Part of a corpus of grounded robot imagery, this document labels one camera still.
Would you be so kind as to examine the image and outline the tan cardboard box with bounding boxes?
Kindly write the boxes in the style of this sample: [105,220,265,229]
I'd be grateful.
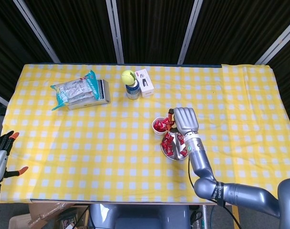
[8,213,32,229]

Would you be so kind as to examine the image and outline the small metal bowl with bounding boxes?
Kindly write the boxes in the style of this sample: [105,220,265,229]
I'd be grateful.
[160,127,190,160]

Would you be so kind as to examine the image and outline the brown cardboard sheet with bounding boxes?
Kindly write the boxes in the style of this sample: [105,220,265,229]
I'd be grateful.
[28,203,75,227]

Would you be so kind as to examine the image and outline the blue drink can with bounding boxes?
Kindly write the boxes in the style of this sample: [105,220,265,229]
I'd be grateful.
[125,80,140,100]

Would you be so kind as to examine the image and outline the yellow tennis ball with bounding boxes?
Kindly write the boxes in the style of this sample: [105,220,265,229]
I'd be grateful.
[121,69,138,85]

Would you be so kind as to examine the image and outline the yellow white checked tablecloth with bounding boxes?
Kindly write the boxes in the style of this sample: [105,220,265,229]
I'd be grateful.
[0,63,290,205]

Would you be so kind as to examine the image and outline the silver cardboard box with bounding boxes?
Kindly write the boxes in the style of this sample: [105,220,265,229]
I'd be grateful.
[68,79,112,111]

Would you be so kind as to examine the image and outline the teal silver snack bag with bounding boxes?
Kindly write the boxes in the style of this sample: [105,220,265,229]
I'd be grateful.
[50,69,100,112]

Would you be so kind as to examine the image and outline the white paper cup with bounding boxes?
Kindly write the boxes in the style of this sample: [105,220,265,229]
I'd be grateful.
[152,116,171,136]

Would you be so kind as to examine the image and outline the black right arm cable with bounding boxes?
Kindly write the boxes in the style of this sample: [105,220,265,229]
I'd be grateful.
[187,156,241,229]

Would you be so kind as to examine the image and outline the metal stand leg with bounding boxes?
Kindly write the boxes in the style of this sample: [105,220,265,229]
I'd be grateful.
[201,204,209,229]

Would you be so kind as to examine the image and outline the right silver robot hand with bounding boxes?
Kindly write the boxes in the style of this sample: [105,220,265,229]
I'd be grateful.
[167,107,200,135]

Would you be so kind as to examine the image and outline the grey robot torso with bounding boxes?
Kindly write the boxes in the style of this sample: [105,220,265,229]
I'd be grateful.
[89,203,191,229]

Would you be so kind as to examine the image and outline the small white carton box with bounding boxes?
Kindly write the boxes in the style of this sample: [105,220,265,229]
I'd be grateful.
[135,68,155,98]

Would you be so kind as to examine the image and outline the dark framed items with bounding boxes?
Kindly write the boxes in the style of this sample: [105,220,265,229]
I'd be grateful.
[58,207,88,229]

